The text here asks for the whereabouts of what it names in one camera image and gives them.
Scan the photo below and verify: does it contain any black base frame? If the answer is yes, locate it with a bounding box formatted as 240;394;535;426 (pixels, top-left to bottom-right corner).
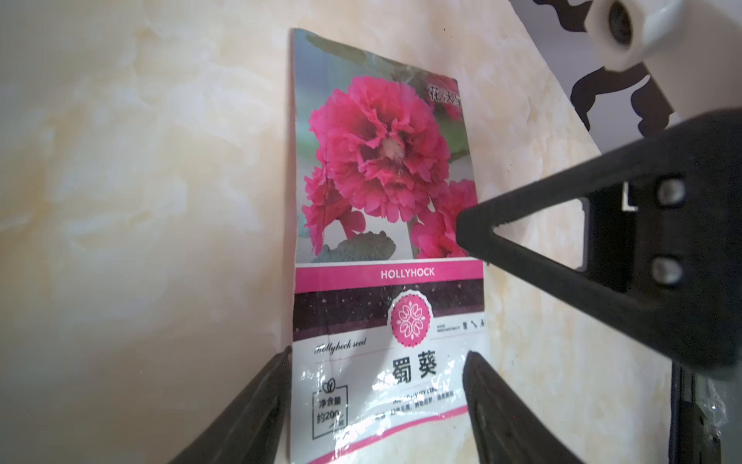
669;363;728;464

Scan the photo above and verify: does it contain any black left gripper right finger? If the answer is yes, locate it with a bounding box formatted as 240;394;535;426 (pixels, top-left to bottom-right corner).
463;351;581;463

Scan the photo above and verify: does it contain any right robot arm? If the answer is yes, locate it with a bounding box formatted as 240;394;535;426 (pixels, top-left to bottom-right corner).
457;1;741;379

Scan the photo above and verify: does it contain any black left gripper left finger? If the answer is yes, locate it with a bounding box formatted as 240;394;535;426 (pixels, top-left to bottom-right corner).
172;347;292;463

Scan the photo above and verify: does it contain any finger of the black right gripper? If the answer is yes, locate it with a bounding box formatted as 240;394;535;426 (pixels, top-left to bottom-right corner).
457;108;741;379

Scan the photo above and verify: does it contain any pink hollyhock seed packet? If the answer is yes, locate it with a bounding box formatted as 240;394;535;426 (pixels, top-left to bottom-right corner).
290;29;489;463

